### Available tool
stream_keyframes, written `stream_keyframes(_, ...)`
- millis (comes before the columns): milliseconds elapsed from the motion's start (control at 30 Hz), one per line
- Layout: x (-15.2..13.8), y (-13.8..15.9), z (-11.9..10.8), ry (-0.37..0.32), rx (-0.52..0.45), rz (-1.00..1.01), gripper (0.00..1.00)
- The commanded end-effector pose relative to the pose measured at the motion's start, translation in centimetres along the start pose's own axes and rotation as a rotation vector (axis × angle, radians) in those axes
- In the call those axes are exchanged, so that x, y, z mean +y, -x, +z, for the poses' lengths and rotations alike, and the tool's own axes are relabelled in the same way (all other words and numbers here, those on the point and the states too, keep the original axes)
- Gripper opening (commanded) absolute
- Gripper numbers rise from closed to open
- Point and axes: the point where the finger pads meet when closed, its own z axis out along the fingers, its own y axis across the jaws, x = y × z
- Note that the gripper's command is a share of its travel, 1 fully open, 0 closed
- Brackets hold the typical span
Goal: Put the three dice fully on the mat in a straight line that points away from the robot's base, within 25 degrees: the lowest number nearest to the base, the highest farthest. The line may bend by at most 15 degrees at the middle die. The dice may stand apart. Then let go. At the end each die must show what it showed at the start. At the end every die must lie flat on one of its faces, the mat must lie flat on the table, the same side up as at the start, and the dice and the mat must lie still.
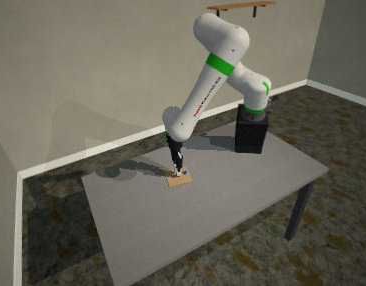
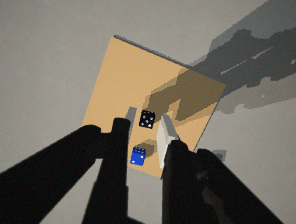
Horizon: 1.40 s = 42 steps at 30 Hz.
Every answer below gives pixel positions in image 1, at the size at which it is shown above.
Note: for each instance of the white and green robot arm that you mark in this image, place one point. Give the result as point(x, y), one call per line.
point(231, 42)

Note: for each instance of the tan square mat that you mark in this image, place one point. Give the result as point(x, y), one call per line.
point(173, 180)

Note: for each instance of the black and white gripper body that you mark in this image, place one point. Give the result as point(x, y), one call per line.
point(176, 148)

